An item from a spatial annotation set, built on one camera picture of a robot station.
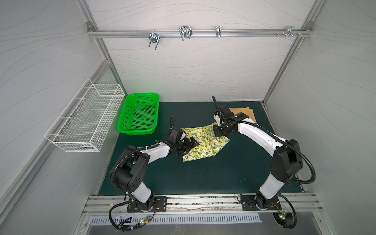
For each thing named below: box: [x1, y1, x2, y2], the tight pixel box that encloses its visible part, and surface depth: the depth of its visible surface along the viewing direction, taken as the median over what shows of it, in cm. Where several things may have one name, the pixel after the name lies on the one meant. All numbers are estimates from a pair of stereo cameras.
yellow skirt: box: [229, 106, 257, 124], surface depth 116 cm
